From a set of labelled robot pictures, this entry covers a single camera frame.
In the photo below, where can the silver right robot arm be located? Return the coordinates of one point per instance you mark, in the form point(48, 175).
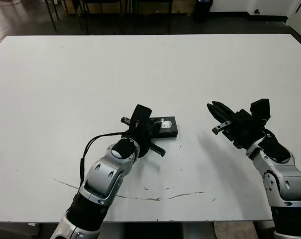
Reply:
point(282, 179)

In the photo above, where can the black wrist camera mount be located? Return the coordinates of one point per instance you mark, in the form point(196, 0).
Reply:
point(141, 114)
point(260, 108)

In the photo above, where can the black bin with purple bag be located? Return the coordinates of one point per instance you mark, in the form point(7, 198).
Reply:
point(202, 10)

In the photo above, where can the white door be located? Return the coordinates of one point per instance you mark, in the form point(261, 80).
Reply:
point(295, 12)

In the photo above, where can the dark grey robot lower body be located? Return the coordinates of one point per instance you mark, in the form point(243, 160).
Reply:
point(152, 231)

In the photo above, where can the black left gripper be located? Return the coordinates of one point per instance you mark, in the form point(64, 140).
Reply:
point(142, 139)

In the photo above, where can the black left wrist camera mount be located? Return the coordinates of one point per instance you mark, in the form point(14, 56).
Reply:
point(141, 114)

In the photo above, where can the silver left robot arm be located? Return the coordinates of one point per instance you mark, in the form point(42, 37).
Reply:
point(100, 181)

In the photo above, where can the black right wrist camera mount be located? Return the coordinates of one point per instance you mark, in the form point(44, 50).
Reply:
point(260, 108)

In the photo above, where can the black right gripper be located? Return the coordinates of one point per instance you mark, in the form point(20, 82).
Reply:
point(244, 129)

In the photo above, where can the black box lid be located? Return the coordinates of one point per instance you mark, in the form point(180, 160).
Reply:
point(169, 129)

